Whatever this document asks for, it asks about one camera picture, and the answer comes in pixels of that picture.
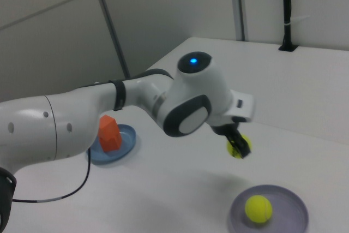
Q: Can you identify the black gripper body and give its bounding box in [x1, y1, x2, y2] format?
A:
[211, 115, 240, 138]

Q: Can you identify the yellow tennis ball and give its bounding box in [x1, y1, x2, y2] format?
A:
[226, 134, 253, 160]
[244, 194, 273, 223]

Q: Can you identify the purple plate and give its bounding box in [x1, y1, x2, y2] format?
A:
[228, 184, 310, 233]

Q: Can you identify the blue plate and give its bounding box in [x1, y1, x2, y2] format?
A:
[86, 123, 137, 166]

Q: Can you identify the black cable strap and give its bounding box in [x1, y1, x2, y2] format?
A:
[109, 79, 127, 111]

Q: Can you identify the black camera pole with base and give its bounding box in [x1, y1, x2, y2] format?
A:
[278, 0, 298, 52]

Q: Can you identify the long black robot cable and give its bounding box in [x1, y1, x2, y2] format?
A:
[12, 80, 123, 203]

